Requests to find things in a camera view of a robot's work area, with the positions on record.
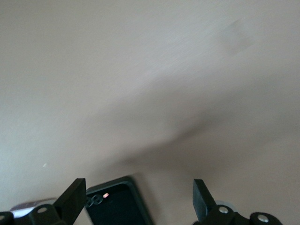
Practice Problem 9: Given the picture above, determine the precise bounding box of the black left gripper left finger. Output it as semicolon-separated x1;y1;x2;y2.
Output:
0;178;87;225

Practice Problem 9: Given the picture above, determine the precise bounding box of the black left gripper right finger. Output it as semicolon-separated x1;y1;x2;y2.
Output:
192;179;283;225

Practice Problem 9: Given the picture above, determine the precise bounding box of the pink white flip phone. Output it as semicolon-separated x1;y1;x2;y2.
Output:
10;198;57;218

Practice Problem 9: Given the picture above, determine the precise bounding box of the black square flip phone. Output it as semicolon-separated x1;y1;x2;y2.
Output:
85;176;154;225

